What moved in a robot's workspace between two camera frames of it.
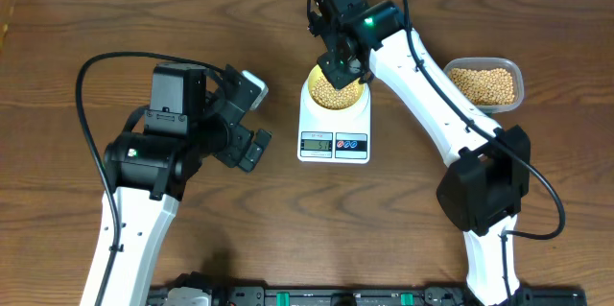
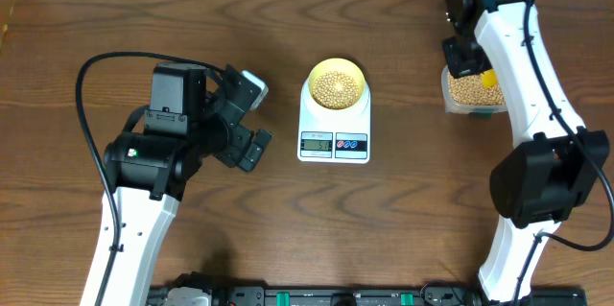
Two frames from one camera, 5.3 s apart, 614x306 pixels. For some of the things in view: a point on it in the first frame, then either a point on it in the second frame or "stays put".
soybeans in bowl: [331, 98] stays put
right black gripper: [338, 79] to [458, 65]
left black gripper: [232, 151] stays put
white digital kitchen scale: [334, 135] stays put
